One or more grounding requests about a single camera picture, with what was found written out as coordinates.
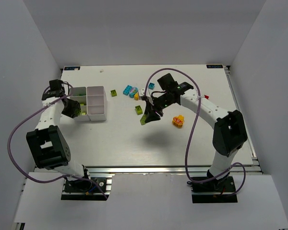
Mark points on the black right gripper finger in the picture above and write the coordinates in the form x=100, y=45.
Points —
x=151, y=116
x=149, y=108

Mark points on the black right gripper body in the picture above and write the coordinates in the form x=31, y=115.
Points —
x=152, y=109

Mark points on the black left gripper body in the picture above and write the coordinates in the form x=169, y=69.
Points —
x=73, y=109

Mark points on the lime sloped lego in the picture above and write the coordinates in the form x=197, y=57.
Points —
x=138, y=110

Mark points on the yellow lego brick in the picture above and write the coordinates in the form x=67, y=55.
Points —
x=136, y=97

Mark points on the pale lime lego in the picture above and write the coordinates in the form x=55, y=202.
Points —
x=143, y=119

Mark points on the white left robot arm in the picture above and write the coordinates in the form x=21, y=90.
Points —
x=47, y=144

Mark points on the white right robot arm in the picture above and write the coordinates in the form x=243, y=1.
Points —
x=229, y=132

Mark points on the teal small lego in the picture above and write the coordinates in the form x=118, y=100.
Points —
x=151, y=86

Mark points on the white compartment container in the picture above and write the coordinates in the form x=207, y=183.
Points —
x=96, y=104

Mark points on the yellow orange flower lego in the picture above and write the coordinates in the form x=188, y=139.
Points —
x=178, y=121

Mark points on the teal printed round lego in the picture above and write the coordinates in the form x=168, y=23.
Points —
x=133, y=92

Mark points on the blue label left corner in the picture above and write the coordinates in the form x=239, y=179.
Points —
x=71, y=68

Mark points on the blue label corner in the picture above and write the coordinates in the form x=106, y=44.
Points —
x=71, y=68
x=214, y=66

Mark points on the blue long lego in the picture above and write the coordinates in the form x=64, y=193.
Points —
x=127, y=90

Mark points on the lime small lego near container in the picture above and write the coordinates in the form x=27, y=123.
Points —
x=113, y=93

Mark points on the blue label right corner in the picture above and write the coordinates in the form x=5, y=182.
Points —
x=214, y=66

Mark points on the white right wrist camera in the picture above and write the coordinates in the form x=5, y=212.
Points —
x=141, y=93

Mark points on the aluminium table front rail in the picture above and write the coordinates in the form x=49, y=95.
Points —
x=199, y=169

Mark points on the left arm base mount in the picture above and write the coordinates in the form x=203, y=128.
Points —
x=85, y=191

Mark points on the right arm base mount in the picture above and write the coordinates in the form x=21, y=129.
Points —
x=207, y=193

